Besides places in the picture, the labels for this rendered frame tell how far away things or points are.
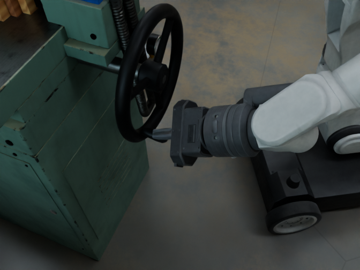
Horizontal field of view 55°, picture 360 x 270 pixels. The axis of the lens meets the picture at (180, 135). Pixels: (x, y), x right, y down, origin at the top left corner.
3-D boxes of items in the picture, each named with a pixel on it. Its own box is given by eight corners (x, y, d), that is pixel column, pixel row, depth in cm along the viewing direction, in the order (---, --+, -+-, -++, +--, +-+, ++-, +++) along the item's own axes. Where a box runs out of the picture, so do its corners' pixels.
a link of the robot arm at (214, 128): (193, 169, 68) (250, 170, 60) (162, 164, 60) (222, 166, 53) (197, 106, 69) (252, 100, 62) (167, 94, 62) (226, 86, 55)
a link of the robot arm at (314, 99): (285, 158, 55) (366, 112, 49) (262, 154, 48) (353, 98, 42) (266, 125, 58) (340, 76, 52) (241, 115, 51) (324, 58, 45)
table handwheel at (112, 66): (164, -21, 56) (198, 30, 84) (60, -44, 61) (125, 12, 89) (115, 149, 58) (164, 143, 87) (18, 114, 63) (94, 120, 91)
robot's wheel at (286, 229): (265, 226, 139) (315, 216, 137) (268, 239, 136) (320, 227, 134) (263, 208, 123) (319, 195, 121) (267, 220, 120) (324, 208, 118)
